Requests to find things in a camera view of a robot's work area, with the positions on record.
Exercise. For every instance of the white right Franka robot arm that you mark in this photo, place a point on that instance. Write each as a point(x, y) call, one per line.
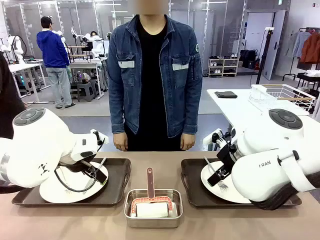
point(262, 175)

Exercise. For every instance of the black bags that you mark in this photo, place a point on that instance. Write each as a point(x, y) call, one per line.
point(248, 58)

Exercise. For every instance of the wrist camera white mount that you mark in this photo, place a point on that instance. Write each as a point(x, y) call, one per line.
point(100, 137)
point(217, 140)

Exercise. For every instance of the person's right forearm denim sleeve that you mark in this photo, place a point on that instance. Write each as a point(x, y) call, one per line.
point(117, 112)

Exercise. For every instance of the dark brown serving tray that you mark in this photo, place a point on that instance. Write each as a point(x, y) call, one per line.
point(115, 180)
point(195, 185)

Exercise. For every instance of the orange jacket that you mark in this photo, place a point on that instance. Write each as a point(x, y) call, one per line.
point(311, 48)

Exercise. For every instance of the person's left hand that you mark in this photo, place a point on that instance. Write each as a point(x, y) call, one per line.
point(188, 142)

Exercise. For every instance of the white lab desk with frame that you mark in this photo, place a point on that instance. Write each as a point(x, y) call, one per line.
point(85, 65)

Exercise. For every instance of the grey plastic stool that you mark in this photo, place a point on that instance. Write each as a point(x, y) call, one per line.
point(86, 90)

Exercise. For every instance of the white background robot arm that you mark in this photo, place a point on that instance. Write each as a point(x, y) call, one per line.
point(15, 47)
point(96, 47)
point(62, 37)

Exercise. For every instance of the white door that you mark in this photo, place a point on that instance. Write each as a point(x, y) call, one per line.
point(272, 50)

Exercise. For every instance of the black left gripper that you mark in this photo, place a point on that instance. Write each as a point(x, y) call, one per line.
point(75, 163)

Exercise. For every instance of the white shoe rack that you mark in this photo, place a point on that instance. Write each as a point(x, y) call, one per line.
point(222, 67)

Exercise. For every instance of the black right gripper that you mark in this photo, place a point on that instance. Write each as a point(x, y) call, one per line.
point(226, 153)

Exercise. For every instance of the white side table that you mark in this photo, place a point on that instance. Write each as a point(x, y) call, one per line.
point(237, 105)

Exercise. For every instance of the dark folded cloth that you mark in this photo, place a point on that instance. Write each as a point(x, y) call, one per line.
point(226, 94)

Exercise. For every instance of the man in blue hoodie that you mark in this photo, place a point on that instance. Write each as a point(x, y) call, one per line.
point(53, 52)

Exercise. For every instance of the person in denim jacket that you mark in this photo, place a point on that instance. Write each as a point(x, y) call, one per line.
point(155, 87)

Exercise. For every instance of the person in black clothes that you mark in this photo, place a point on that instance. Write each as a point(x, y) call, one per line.
point(7, 100)

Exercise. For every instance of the rectangular metal tin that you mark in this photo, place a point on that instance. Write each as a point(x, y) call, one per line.
point(152, 222)

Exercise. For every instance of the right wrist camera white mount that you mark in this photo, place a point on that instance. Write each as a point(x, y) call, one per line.
point(217, 140)

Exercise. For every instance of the person's left forearm denim sleeve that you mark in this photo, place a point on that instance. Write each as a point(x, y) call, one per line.
point(192, 112)

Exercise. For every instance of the pink brown lint roller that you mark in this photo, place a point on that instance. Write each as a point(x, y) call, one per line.
point(150, 182)

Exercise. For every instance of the person's right hand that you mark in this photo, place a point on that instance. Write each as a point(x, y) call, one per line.
point(120, 142)

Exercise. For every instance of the white round plate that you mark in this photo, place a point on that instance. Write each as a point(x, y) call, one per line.
point(57, 195)
point(207, 190)

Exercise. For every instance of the black tripod with white device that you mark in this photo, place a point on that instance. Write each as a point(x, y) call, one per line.
point(265, 50)

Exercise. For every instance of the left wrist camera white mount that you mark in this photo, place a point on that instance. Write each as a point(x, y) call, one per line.
point(100, 137)

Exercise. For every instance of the grey shirt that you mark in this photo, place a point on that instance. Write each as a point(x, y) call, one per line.
point(297, 45)

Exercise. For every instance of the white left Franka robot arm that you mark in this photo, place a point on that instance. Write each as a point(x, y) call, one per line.
point(37, 150)

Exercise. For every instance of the wooden bar rack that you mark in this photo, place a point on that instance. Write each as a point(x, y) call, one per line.
point(80, 55)

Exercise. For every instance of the silver table knife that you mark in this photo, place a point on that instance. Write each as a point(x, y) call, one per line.
point(102, 163)

